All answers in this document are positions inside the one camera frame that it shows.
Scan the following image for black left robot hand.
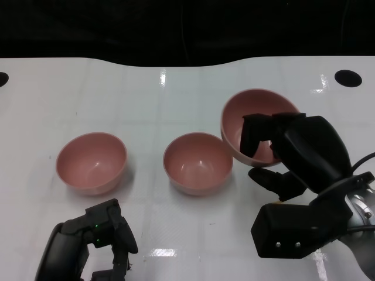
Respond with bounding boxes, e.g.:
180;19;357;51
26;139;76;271
35;198;139;281

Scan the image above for pink plastic bowl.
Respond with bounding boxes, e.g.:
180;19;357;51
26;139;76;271
55;132;128;196
162;132;234;196
220;88;302;168

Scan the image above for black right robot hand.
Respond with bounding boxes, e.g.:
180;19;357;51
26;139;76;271
240;112;354;260

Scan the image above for black backdrop cloth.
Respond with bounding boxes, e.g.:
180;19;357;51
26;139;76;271
0;0;375;67

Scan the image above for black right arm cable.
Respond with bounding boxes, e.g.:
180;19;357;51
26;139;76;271
349;152;375;173

